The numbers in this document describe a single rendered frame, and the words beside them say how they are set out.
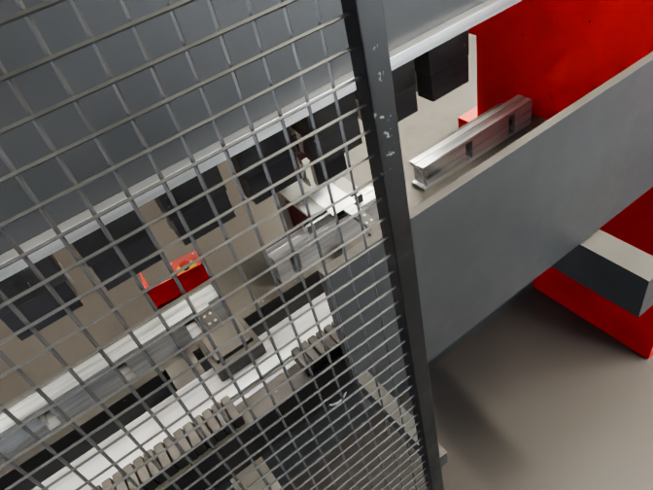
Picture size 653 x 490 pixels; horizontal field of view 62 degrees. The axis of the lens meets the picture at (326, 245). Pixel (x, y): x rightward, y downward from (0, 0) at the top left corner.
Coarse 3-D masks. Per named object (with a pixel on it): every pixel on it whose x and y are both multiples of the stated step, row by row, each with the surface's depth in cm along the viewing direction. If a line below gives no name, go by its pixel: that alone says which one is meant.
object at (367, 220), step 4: (352, 204) 155; (344, 208) 154; (348, 208) 154; (352, 208) 154; (356, 208) 153; (348, 212) 153; (352, 212) 152; (356, 212) 152; (364, 212) 151; (356, 216) 151; (364, 216) 150; (368, 216) 150; (356, 220) 151; (364, 220) 149; (368, 220) 148; (372, 220) 148; (376, 220) 148; (364, 224) 148; (368, 224) 147; (372, 224) 147; (372, 228) 146; (376, 228) 141; (380, 228) 140; (368, 232) 140; (372, 232) 140; (368, 236) 141
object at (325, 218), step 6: (360, 192) 159; (354, 198) 158; (360, 198) 159; (342, 210) 157; (318, 216) 156; (324, 216) 154; (330, 216) 156; (318, 222) 154; (324, 222) 155; (306, 228) 153; (318, 228) 155
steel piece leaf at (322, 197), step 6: (330, 186) 164; (318, 192) 163; (324, 192) 162; (336, 192) 161; (342, 192) 160; (312, 198) 161; (318, 198) 160; (324, 198) 160; (336, 198) 159; (324, 204) 158
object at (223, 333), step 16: (208, 304) 137; (208, 320) 133; (240, 320) 129; (224, 336) 124; (256, 336) 124; (208, 352) 124; (224, 352) 121; (240, 352) 122; (256, 352) 123; (240, 368) 122
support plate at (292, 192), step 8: (304, 160) 177; (312, 176) 170; (296, 184) 168; (304, 184) 168; (312, 184) 167; (336, 184) 164; (344, 184) 163; (280, 192) 167; (288, 192) 166; (296, 192) 165; (288, 200) 164; (312, 200) 161; (304, 208) 159; (312, 208) 158; (320, 208) 157
